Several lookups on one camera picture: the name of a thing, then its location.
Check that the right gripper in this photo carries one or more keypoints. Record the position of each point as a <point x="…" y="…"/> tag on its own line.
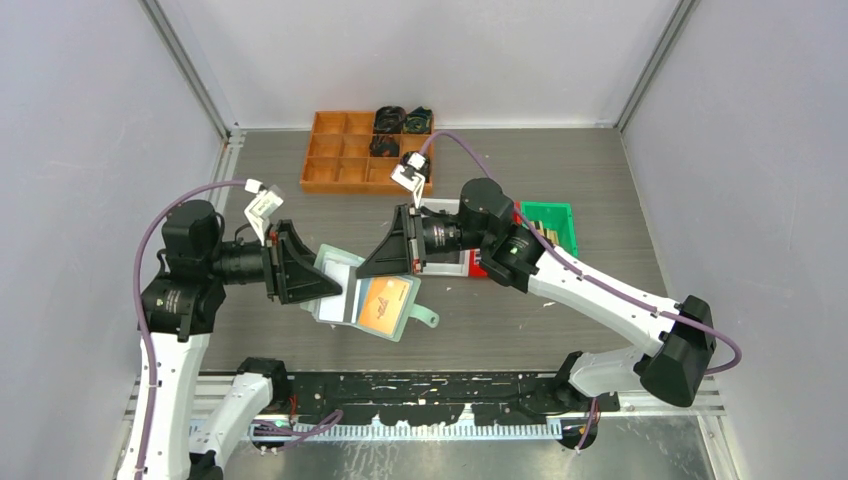
<point x="392" y="257"/>

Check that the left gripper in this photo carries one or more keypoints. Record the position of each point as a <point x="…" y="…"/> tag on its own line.
<point x="293" y="271"/>

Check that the orange credit card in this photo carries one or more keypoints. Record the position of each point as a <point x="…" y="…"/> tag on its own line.
<point x="381" y="302"/>

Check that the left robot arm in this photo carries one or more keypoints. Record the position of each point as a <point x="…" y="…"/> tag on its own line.
<point x="177" y="312"/>

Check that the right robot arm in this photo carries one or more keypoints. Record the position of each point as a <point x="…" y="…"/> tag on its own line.
<point x="670" y="342"/>

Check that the white bin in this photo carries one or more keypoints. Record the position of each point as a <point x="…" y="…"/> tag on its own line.
<point x="456" y="264"/>

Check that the red bin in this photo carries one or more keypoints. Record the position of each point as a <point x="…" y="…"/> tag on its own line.
<point x="474" y="264"/>

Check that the black rolled item front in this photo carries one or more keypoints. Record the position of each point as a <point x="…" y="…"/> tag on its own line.
<point x="422" y="165"/>

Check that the black rolled item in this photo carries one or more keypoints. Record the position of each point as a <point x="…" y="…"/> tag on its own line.
<point x="389" y="120"/>
<point x="384" y="145"/>
<point x="418" y="121"/>
<point x="422" y="165"/>

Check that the black rolled item middle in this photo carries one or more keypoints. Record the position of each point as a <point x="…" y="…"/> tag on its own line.
<point x="384" y="145"/>

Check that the orange compartment tray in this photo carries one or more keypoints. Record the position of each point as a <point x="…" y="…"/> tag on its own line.
<point x="337" y="159"/>

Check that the black rolled item back left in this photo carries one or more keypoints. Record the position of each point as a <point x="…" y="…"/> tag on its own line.
<point x="389" y="120"/>

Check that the black rolled item back right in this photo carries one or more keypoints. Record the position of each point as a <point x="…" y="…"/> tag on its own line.
<point x="418" y="121"/>

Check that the tan items in green bin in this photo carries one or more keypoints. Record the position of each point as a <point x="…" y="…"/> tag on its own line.
<point x="550" y="233"/>

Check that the green bin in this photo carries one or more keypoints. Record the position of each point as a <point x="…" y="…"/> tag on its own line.
<point x="557" y="215"/>

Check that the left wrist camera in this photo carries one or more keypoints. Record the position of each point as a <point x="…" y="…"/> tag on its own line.
<point x="266" y="200"/>

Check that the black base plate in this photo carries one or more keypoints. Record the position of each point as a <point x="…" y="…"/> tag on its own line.
<point x="426" y="398"/>

